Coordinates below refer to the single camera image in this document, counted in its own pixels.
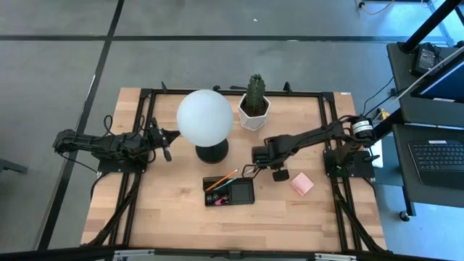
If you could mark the black computer monitor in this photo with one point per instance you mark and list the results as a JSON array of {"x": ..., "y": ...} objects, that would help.
[{"x": 446, "y": 85}]

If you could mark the pink sticky note pad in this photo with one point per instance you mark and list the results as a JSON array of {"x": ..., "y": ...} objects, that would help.
[{"x": 302, "y": 183}]

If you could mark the black crossbeam with silver brackets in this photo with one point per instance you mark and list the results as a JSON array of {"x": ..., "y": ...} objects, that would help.
[{"x": 232, "y": 253}]

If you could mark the yellow pencil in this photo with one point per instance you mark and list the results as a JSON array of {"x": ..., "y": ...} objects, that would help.
[{"x": 222, "y": 180}]

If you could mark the black caster wheel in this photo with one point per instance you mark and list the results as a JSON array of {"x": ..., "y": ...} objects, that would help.
[{"x": 404, "y": 216}]

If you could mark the black mesh desk organizer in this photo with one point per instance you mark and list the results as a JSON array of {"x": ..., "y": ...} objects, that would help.
[{"x": 242, "y": 191}]

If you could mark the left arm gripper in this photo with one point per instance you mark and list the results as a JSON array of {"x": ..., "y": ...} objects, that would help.
[{"x": 152, "y": 141}]

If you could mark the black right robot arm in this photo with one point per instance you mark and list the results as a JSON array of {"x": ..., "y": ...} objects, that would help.
[{"x": 311, "y": 136}]

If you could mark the black aluminium table frame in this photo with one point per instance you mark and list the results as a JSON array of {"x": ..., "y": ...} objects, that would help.
[{"x": 326, "y": 108}]

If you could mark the white globe table lamp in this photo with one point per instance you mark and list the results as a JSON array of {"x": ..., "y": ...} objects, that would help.
[{"x": 204, "y": 117}]

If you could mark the green cactus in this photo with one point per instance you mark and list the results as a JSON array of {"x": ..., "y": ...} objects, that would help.
[{"x": 256, "y": 90}]

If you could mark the white hexagonal plant pot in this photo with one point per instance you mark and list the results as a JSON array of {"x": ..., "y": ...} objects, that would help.
[{"x": 253, "y": 121}]

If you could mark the black binder clip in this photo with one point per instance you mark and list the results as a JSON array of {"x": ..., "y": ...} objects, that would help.
[
  {"x": 209, "y": 199},
  {"x": 215, "y": 197}
]

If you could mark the black side table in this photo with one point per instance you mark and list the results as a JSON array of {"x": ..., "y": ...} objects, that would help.
[
  {"x": 402, "y": 163},
  {"x": 402, "y": 72}
]

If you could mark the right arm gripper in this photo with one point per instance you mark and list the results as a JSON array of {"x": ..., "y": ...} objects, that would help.
[{"x": 264, "y": 156}]

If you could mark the black computer keyboard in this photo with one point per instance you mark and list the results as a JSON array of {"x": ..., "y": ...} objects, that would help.
[{"x": 438, "y": 159}]

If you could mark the teal pen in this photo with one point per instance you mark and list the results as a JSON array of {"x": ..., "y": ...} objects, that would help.
[{"x": 224, "y": 184}]

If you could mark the black power adapter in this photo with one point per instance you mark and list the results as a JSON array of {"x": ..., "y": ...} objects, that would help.
[{"x": 426, "y": 59}]

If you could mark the black slanted stand pole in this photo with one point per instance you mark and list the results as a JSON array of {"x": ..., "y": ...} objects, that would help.
[{"x": 431, "y": 23}]

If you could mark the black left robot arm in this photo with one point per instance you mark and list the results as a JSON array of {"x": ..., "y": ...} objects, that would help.
[{"x": 105, "y": 143}]

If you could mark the dark chair leg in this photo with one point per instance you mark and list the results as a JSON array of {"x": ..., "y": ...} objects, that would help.
[{"x": 12, "y": 166}]

